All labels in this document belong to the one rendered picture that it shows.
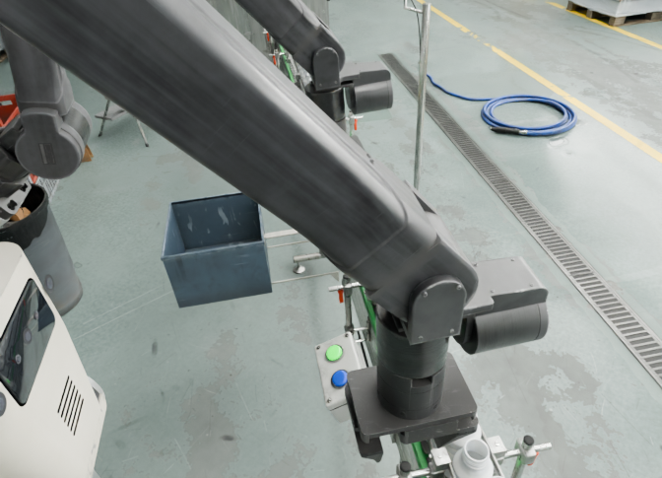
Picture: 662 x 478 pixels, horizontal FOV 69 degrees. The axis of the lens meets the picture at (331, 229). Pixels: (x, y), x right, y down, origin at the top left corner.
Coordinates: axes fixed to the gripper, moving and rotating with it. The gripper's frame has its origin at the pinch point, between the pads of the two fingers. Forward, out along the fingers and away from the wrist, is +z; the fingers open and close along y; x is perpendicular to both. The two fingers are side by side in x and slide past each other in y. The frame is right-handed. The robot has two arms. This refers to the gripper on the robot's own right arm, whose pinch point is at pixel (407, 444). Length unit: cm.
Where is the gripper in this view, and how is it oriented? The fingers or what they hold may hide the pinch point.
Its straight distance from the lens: 53.3
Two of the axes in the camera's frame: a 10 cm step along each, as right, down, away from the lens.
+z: 0.7, 7.9, 6.0
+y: 9.8, -1.7, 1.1
